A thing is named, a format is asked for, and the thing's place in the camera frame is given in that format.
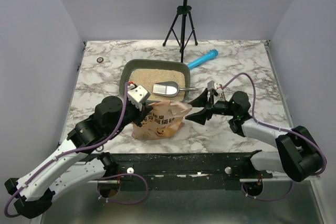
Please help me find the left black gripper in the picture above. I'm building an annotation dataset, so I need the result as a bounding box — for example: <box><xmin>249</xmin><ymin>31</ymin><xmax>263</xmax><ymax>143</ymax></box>
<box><xmin>106</xmin><ymin>99</ymin><xmax>153</xmax><ymax>136</ymax></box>

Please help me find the pink cat litter bag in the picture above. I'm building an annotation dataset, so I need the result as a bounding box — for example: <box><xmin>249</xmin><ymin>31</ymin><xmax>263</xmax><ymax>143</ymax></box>
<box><xmin>132</xmin><ymin>100</ymin><xmax>192</xmax><ymax>140</ymax></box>

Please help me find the silver metal scoop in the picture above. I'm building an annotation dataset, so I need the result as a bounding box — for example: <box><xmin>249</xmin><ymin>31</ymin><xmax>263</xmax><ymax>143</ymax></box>
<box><xmin>153</xmin><ymin>81</ymin><xmax>198</xmax><ymax>97</ymax></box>

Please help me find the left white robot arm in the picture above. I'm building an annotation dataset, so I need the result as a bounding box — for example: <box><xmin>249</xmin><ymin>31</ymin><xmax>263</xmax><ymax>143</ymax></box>
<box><xmin>4</xmin><ymin>95</ymin><xmax>153</xmax><ymax>219</ymax></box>

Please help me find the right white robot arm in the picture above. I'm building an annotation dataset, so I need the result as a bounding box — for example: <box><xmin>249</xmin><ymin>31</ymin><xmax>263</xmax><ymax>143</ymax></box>
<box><xmin>186</xmin><ymin>90</ymin><xmax>326</xmax><ymax>182</ymax></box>

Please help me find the beige litter in box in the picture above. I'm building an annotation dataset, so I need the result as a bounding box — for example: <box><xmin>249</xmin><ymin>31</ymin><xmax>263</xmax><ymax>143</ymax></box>
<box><xmin>129</xmin><ymin>69</ymin><xmax>185</xmax><ymax>102</ymax></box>

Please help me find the grey plastic litter box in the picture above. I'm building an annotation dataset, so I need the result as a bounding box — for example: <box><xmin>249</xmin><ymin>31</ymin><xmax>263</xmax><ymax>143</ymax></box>
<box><xmin>119</xmin><ymin>59</ymin><xmax>191</xmax><ymax>103</ymax></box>

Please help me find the blue cylindrical flashlight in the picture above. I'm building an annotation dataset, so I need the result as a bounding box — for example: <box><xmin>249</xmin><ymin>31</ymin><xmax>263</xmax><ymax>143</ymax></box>
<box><xmin>187</xmin><ymin>49</ymin><xmax>218</xmax><ymax>70</ymax></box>

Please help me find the brown poker chip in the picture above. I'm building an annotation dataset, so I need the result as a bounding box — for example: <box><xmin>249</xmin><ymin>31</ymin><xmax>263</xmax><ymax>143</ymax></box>
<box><xmin>97</xmin><ymin>57</ymin><xmax>104</xmax><ymax>63</ymax></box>

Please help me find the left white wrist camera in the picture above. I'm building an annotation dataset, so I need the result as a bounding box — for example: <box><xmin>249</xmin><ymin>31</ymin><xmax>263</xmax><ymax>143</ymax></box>
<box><xmin>127</xmin><ymin>83</ymin><xmax>151</xmax><ymax>111</ymax></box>

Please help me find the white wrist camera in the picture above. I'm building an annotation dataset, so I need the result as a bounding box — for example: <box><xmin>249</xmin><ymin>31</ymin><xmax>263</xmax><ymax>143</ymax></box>
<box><xmin>207</xmin><ymin>80</ymin><xmax>225</xmax><ymax>104</ymax></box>
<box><xmin>127</xmin><ymin>83</ymin><xmax>151</xmax><ymax>111</ymax></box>

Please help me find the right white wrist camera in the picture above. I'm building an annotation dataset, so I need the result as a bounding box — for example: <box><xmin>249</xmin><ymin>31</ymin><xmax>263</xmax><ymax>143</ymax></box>
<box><xmin>207</xmin><ymin>80</ymin><xmax>225</xmax><ymax>104</ymax></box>

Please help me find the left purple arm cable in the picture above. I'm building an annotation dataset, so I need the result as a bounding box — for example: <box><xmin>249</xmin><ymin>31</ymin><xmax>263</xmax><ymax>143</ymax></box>
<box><xmin>4</xmin><ymin>81</ymin><xmax>137</xmax><ymax>218</ymax></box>

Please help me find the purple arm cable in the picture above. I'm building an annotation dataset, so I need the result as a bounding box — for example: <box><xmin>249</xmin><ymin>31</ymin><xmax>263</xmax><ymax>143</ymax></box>
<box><xmin>217</xmin><ymin>72</ymin><xmax>328</xmax><ymax>176</ymax></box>
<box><xmin>4</xmin><ymin>81</ymin><xmax>137</xmax><ymax>218</ymax></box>

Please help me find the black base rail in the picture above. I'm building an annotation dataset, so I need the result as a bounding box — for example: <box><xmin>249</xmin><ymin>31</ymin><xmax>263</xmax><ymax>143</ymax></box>
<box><xmin>73</xmin><ymin>152</ymin><xmax>274</xmax><ymax>192</ymax></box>

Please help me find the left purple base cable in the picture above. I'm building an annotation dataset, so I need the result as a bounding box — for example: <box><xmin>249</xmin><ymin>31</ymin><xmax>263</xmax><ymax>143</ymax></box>
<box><xmin>97</xmin><ymin>173</ymin><xmax>150</xmax><ymax>205</ymax></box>

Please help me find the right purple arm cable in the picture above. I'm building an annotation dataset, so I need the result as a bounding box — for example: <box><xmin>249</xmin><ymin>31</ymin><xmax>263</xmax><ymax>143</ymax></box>
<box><xmin>217</xmin><ymin>72</ymin><xmax>328</xmax><ymax>176</ymax></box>

